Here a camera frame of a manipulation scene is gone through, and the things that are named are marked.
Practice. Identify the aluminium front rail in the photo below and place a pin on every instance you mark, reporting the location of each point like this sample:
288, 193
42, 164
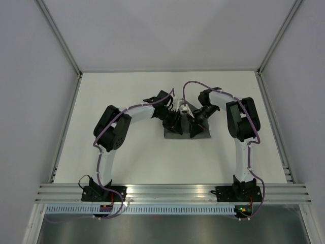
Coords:
173, 194

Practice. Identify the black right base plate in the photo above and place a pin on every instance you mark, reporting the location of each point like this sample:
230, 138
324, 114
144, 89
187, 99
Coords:
230, 194

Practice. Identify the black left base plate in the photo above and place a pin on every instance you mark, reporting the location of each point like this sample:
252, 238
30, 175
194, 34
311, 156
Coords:
100, 195

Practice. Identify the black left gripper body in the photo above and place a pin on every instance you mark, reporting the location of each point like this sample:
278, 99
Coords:
168, 115

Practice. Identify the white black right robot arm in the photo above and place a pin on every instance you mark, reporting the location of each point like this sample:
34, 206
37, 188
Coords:
243, 125

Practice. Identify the grey cloth napkin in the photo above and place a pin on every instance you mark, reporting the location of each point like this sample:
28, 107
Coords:
185, 128

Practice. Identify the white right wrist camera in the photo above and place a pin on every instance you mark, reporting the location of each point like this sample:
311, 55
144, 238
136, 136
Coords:
184, 109

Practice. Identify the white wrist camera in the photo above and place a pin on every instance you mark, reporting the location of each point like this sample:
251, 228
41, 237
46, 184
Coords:
184, 109
176, 105

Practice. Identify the aluminium frame post left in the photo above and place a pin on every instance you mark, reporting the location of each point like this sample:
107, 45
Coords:
58, 36

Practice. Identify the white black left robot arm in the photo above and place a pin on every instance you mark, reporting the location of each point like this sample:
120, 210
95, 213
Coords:
110, 133

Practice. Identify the white slotted cable duct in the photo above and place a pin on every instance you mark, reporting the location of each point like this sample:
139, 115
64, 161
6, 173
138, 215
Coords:
148, 209

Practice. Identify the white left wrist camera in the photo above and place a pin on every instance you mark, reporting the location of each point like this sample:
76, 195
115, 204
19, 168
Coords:
176, 105

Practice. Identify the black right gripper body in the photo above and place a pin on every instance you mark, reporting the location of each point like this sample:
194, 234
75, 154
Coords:
204, 113

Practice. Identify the aluminium rail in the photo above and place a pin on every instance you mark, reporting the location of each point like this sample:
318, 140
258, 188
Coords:
173, 194
275, 129
64, 130

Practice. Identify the aluminium left side rail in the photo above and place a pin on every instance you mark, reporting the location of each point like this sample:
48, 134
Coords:
64, 130

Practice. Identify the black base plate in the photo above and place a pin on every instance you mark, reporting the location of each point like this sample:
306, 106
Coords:
230, 194
100, 195

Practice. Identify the aluminium frame post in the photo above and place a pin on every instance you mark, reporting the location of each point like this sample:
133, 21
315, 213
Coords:
280, 34
58, 36

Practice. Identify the aluminium frame post right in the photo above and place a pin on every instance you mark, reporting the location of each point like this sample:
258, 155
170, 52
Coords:
280, 34

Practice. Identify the aluminium right side rail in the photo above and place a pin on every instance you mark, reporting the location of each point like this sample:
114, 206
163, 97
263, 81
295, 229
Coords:
275, 129

